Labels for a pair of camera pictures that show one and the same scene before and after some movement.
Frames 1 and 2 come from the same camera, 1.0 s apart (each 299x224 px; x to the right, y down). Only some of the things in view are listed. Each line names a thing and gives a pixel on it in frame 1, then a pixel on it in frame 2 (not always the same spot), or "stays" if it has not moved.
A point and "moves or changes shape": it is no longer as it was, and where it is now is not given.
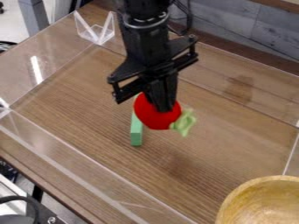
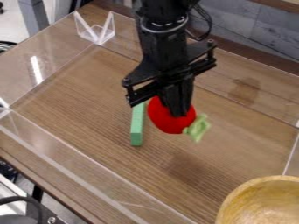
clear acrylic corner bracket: x=98 y=34 stays
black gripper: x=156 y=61 -> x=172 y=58
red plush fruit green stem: x=179 y=118 moves or changes shape
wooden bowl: x=265 y=200 stays
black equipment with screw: x=39 y=214 stays
